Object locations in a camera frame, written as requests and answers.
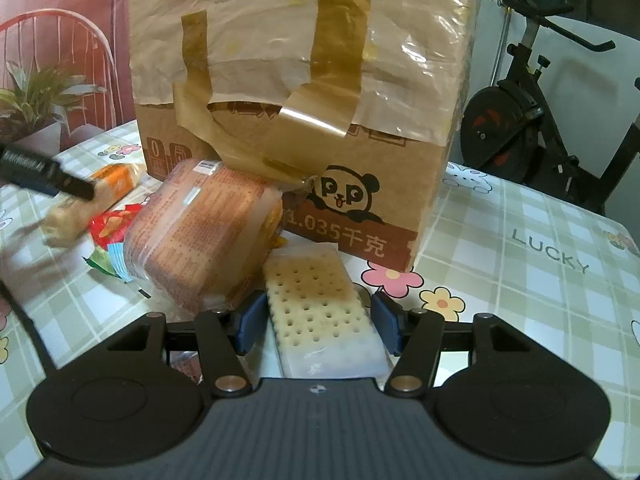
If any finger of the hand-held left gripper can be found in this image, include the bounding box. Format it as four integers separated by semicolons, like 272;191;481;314
0;141;97;202

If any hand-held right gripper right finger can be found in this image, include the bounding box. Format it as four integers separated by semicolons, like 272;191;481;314
371;291;536;397

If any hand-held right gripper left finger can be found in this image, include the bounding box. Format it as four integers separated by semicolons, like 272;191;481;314
102;291;271;397

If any clear cracker packet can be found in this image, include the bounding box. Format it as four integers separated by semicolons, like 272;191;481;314
262;245;388;378

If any orange bread packet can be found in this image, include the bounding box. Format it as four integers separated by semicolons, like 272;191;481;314
44;161;147;250

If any red snack packet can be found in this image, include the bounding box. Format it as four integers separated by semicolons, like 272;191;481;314
89;204;148;252

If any green snack packet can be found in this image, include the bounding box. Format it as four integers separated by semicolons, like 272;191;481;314
82;247;118;278

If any cardboard box with plastic liner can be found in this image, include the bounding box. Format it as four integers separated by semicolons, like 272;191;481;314
127;0;488;275

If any large orange cake packet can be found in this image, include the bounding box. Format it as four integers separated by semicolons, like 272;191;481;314
122;157;286;313

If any teal snack packet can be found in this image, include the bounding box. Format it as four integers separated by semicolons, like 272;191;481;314
107;240;138;283

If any checked green tablecloth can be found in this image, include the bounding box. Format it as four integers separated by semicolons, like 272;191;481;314
0;120;640;480

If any black exercise bike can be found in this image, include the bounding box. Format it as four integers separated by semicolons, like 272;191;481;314
460;0;640;216

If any white pole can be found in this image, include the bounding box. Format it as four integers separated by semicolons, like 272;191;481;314
489;5;512;88

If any red wire chair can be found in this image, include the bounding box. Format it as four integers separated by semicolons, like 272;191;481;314
0;0;166;161

